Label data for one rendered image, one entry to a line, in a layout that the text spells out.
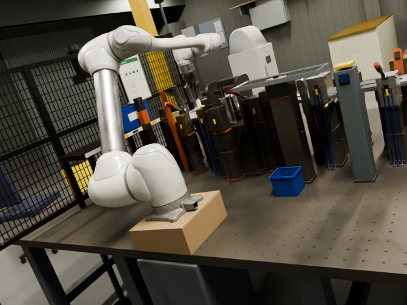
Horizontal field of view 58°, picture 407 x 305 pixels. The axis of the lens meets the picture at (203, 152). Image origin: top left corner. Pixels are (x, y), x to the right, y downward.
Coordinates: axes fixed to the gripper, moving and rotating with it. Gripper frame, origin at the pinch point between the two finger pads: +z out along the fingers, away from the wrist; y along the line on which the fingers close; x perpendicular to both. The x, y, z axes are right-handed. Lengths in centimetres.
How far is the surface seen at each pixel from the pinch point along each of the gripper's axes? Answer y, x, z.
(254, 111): -25, -50, 3
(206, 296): -92, -51, 53
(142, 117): -18.7, 28.7, -2.5
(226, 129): -31.4, -37.0, 8.6
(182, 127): -20.0, -0.7, 7.2
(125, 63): 6, 54, -36
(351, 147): -37, -94, 21
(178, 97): -16.7, -1.4, -9.4
